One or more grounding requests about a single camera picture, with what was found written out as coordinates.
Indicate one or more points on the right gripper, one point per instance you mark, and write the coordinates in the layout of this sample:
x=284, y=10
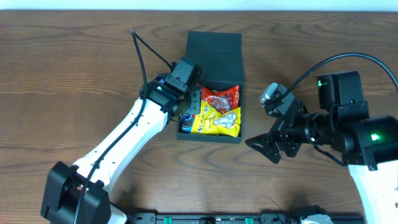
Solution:
x=286, y=134

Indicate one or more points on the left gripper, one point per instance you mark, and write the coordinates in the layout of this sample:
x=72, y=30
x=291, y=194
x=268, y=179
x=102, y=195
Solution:
x=193, y=101

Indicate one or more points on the blue Oreo cookie pack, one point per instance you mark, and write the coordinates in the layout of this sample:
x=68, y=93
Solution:
x=187, y=121

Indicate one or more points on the yellow Hacks candy bag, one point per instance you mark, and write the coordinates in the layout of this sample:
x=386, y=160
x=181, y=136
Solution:
x=211, y=122

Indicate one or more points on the red Hacks candy bag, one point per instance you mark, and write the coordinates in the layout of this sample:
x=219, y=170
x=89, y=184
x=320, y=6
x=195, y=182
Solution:
x=222, y=101

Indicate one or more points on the blue Eclipse mint pack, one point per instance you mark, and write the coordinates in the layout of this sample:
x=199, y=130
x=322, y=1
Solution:
x=162, y=77

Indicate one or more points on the dark green box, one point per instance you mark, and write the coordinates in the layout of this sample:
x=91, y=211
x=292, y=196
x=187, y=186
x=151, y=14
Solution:
x=221, y=58

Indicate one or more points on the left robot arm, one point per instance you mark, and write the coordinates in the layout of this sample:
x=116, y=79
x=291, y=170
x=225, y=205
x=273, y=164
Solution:
x=80, y=193

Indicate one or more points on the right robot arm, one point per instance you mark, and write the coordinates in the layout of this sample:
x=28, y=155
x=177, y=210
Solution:
x=368, y=145

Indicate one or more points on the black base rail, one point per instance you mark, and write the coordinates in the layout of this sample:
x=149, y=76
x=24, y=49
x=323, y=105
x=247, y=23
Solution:
x=264, y=218

